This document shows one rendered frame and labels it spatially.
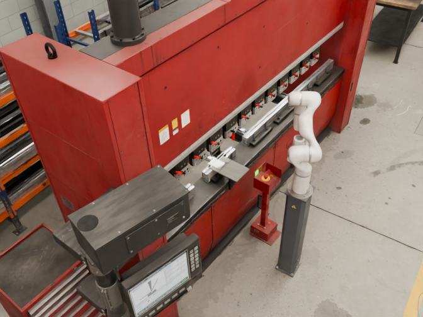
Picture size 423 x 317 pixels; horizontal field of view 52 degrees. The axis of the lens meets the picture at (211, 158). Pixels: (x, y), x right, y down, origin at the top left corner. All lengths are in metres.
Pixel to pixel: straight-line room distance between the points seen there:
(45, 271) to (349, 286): 2.50
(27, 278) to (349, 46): 3.77
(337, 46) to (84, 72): 3.35
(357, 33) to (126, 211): 3.53
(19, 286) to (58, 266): 0.25
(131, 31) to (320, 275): 2.71
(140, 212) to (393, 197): 3.44
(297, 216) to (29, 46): 2.20
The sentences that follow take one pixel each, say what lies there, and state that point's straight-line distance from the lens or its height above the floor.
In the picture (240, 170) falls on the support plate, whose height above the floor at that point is 1.00.
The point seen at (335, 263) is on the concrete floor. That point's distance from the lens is 4.22.
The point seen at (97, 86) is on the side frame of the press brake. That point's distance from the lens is 2.12.
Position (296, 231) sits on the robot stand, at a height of 0.62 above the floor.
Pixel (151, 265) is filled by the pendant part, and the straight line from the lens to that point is 2.19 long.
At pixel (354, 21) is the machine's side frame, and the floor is 1.43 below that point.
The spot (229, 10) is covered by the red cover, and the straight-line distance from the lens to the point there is 2.92.
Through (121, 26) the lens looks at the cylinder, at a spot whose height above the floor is 2.40.
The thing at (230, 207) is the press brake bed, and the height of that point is 0.52.
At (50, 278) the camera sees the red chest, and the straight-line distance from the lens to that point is 3.07.
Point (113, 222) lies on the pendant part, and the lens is 1.93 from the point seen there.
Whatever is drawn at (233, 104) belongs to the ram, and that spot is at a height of 1.47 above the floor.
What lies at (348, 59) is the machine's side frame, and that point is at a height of 1.00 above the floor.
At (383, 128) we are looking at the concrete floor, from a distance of 5.81.
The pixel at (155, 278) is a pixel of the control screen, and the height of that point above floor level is 1.53.
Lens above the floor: 3.39
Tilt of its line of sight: 42 degrees down
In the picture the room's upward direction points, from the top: 2 degrees counter-clockwise
